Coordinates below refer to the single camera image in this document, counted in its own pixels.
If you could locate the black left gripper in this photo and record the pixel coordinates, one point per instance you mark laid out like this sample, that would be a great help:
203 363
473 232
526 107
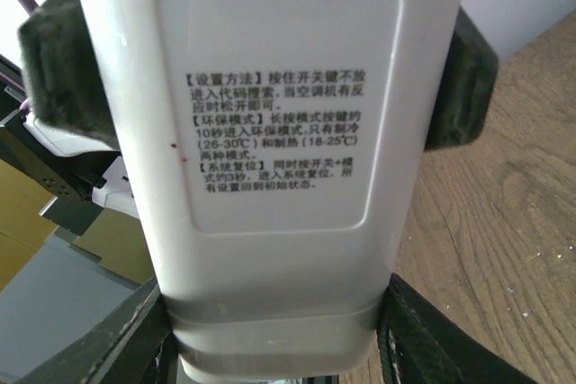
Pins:
65 91

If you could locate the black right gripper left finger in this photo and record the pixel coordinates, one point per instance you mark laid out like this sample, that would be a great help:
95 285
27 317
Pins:
133 344

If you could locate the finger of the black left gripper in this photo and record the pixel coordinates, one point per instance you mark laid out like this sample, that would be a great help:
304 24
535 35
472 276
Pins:
466 87

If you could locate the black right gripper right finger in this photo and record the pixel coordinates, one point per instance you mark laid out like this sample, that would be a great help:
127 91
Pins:
417 343

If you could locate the white remote control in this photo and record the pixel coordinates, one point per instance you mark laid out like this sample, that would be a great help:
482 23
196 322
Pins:
273 147

